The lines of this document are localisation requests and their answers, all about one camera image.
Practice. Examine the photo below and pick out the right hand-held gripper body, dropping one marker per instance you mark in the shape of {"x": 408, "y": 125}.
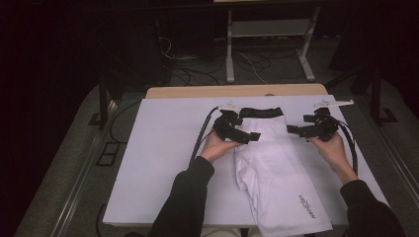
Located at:
{"x": 324, "y": 126}

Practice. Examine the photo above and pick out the white shorts black waistband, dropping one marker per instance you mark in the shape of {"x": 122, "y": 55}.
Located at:
{"x": 280, "y": 164}

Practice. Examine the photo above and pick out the person's right hand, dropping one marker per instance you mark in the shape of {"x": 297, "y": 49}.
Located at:
{"x": 332, "y": 154}

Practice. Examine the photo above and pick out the white board sheet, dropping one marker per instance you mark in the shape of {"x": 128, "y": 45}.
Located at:
{"x": 164, "y": 148}

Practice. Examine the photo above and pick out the black metal stand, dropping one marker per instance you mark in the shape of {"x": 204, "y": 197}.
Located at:
{"x": 376, "y": 98}
{"x": 102, "y": 105}

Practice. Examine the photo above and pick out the person's lap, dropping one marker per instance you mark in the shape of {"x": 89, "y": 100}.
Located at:
{"x": 224, "y": 233}

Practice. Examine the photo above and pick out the wooden table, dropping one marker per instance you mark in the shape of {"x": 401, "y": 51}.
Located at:
{"x": 230, "y": 90}

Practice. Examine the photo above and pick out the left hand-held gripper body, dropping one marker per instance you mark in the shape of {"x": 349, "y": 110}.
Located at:
{"x": 227, "y": 128}

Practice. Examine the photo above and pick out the person's left hand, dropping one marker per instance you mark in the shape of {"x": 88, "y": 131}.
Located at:
{"x": 217, "y": 148}

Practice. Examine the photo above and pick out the white metal stand frame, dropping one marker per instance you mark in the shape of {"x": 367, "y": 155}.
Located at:
{"x": 229, "y": 65}

